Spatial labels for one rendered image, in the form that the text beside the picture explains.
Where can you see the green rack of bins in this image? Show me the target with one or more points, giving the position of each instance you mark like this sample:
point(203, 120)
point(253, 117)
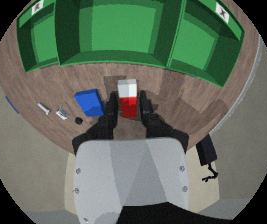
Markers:
point(132, 31)

